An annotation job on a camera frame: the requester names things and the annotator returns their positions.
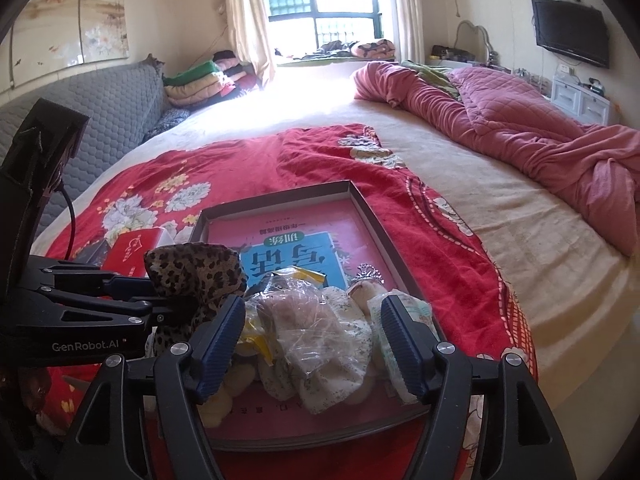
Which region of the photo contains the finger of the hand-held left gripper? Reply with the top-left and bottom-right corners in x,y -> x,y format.
46,292 -> 202,334
30,255 -> 162,299

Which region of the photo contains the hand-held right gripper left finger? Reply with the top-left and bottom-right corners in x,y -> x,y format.
65,294 -> 248,480

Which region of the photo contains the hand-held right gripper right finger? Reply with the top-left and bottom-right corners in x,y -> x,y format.
380,293 -> 579,480

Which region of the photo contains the green floral tissue packet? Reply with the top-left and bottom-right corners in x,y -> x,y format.
366,291 -> 437,407

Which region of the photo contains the leopard print cloth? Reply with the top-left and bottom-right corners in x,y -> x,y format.
144,241 -> 249,362

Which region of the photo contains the clear plastic bag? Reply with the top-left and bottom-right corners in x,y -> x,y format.
247,269 -> 377,377

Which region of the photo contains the shallow pink cardboard box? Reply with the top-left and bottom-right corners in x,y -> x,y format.
191,178 -> 444,454

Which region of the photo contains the red packet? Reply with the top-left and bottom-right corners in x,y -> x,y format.
101,227 -> 176,280

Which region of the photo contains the black box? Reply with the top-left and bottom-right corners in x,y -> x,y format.
74,238 -> 119,267

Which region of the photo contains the dark patterned cushion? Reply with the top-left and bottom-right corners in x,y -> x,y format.
144,106 -> 192,144

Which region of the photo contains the beige bed sheet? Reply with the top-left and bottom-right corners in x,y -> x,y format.
75,67 -> 640,406

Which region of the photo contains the grey quilted headboard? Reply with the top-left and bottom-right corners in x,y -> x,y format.
0,57 -> 174,242

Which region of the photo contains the red floral blanket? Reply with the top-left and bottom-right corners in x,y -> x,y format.
30,123 -> 539,480

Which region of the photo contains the stack of folded clothes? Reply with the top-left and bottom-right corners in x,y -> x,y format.
161,49 -> 257,109

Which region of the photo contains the pink quilt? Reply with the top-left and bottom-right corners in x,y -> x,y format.
352,60 -> 640,257

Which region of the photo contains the green cloth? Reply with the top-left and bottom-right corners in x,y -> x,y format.
399,59 -> 462,102

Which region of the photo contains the cream curtain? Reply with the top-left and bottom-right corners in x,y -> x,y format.
221,0 -> 277,87
386,0 -> 427,64

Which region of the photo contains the floral cloth bundle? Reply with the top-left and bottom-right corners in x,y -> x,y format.
349,38 -> 397,62

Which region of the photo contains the dark clothes pile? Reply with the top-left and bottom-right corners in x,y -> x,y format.
304,39 -> 357,59

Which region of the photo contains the white drawer cabinet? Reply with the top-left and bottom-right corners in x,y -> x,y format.
549,71 -> 613,124

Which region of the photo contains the black television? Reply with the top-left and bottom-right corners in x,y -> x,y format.
530,0 -> 611,70

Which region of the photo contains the black cable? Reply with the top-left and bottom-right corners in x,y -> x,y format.
56,181 -> 78,262

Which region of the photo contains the floral wall painting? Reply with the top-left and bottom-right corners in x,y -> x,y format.
9,0 -> 132,92

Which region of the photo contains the curved metal frame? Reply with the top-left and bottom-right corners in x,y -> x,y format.
454,19 -> 502,67

